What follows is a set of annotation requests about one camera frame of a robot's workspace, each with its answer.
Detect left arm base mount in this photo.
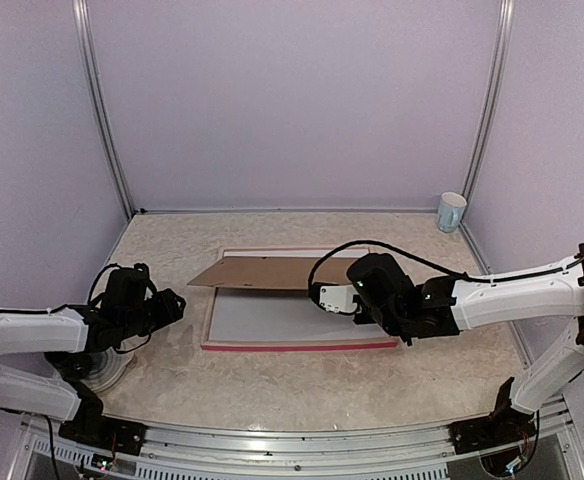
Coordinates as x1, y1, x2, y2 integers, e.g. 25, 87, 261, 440
58, 390, 148, 456

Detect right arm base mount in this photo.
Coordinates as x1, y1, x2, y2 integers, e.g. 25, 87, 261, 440
449, 377, 538, 455

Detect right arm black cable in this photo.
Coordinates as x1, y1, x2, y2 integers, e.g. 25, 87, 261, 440
306, 239, 584, 316

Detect black cup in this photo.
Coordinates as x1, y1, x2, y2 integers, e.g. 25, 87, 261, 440
44, 352, 94, 381

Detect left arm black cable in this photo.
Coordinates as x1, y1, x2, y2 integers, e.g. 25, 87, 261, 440
0, 262, 153, 351

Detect aluminium corner post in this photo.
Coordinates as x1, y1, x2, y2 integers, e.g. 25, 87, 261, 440
72, 0, 136, 221
462, 0, 515, 202

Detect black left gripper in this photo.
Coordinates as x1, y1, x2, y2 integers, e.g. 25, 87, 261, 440
119, 288, 185, 339

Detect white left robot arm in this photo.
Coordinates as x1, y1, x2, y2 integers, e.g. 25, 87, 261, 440
0, 263, 186, 445

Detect white paper sheets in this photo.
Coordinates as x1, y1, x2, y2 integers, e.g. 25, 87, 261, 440
208, 289, 389, 343

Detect brown backing board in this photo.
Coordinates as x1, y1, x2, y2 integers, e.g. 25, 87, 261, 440
186, 255, 361, 292

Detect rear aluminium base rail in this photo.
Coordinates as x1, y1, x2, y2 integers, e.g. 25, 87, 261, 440
133, 207, 437, 216

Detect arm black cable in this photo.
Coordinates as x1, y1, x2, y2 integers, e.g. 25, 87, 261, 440
306, 239, 584, 316
0, 262, 153, 351

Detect front aluminium rail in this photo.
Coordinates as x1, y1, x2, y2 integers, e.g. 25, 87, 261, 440
2, 397, 584, 479

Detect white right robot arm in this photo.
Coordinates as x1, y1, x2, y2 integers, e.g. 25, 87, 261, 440
346, 243, 584, 444

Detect left aluminium corner post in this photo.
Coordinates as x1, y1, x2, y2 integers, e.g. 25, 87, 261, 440
72, 0, 136, 221

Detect right aluminium corner post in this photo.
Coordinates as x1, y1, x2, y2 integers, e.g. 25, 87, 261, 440
462, 0, 515, 202

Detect light blue mug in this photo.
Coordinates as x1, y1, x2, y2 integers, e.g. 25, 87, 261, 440
437, 192, 467, 233

